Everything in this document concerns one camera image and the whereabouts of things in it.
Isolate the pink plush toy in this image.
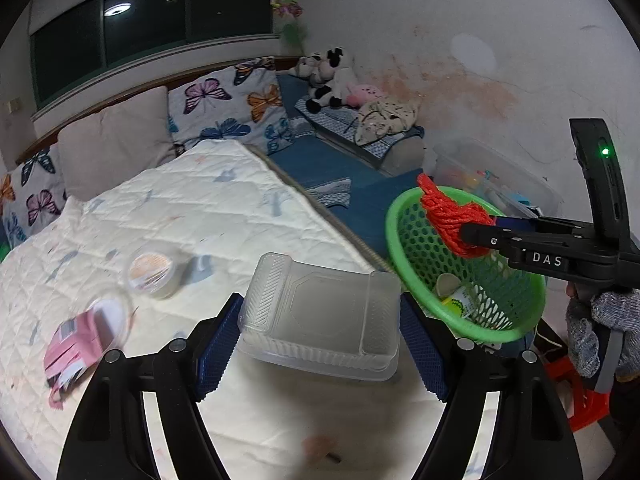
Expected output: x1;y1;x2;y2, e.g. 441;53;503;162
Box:
343;84;385;108

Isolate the right butterfly pillow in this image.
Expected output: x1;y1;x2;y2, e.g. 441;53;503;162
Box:
168;56;294;155

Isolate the grey knit gloved hand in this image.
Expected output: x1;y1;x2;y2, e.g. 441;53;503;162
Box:
566;283;639;393

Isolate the red plastic stool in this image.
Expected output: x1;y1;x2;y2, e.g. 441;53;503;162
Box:
544;356;610;432

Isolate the left butterfly pillow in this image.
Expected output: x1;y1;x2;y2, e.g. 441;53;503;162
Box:
1;144;66;249

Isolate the butterfly pillow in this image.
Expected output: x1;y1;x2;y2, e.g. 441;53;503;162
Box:
1;144;66;249
168;56;294;155

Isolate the clear plastic storage bin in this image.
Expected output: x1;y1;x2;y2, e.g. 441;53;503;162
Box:
432;138;562;218

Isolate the clear plastic round lid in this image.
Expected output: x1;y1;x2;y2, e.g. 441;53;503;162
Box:
86;285;134;352

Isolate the clear plastic jelly cup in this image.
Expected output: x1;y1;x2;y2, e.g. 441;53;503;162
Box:
122;242;186;299

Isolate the dark window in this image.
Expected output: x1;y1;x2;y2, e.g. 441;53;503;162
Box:
28;0;272;107

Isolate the clear plastic takeaway box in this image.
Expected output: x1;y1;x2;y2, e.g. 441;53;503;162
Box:
238;252;401;382

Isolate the blue patterned bench cushion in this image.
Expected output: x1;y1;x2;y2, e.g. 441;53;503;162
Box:
295;96;425;176

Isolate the colourful paper pinwheel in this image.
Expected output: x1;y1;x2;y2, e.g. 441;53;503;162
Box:
270;0;306;54

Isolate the beige plain pillow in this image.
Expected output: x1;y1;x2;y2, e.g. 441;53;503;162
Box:
58;86;176;202

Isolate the red foam fruit net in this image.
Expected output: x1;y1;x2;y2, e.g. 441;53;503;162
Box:
416;174;495;259

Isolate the pink snack wrapper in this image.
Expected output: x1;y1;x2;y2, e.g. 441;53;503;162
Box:
43;310;105;410

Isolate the white quilted bed cover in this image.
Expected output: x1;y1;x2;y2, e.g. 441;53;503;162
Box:
1;141;442;479

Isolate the green plastic basket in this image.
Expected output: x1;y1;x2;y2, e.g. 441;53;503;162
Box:
385;188;546;344

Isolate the black white cow plush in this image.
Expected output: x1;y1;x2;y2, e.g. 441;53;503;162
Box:
288;47;355;114

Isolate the spotted beige plush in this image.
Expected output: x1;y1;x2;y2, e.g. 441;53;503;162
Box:
354;96;419;146

